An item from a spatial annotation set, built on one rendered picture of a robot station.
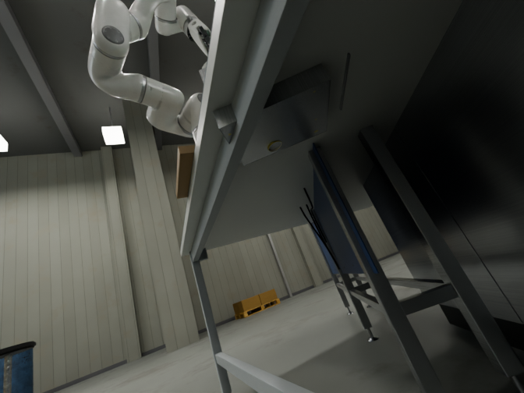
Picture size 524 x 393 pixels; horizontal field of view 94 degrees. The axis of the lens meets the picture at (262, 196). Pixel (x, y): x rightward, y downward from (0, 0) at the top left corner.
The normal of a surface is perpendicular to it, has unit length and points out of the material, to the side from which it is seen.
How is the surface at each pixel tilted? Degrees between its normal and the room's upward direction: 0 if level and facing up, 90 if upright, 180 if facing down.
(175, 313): 90
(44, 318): 90
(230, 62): 180
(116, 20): 101
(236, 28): 180
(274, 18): 90
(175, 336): 90
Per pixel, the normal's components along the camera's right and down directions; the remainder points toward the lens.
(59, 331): 0.32, -0.45
